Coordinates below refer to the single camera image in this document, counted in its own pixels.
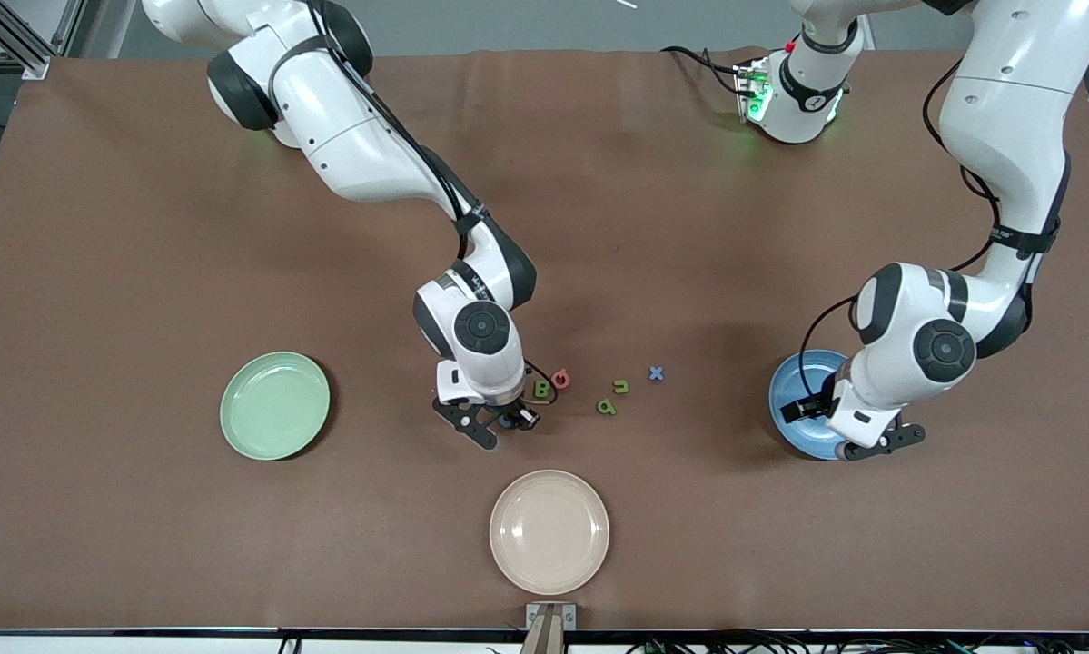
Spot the beige plastic plate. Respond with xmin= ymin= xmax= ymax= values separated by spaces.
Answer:
xmin=489 ymin=469 xmax=610 ymax=597

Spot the green plastic plate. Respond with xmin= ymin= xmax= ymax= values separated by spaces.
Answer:
xmin=220 ymin=352 xmax=332 ymax=461

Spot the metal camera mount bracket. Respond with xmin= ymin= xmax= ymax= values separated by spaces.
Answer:
xmin=525 ymin=602 xmax=578 ymax=654

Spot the black cable bundle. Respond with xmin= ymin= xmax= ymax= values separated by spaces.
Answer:
xmin=626 ymin=631 xmax=1089 ymax=654

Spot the black base cable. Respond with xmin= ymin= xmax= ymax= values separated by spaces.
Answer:
xmin=660 ymin=45 xmax=747 ymax=94

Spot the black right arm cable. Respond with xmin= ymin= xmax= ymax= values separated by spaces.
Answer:
xmin=303 ymin=0 xmax=561 ymax=407

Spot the blue plastic plate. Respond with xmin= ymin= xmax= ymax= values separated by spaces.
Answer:
xmin=768 ymin=350 xmax=858 ymax=461

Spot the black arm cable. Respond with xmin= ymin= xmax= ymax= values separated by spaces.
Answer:
xmin=303 ymin=0 xmax=561 ymax=407
xmin=797 ymin=56 xmax=1004 ymax=401

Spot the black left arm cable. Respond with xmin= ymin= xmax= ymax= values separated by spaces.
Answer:
xmin=797 ymin=56 xmax=1004 ymax=401

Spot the aluminium frame extrusion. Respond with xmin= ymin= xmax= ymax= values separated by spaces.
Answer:
xmin=0 ymin=0 xmax=82 ymax=78

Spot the brown table mat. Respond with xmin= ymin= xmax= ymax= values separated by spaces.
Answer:
xmin=0 ymin=47 xmax=1089 ymax=632

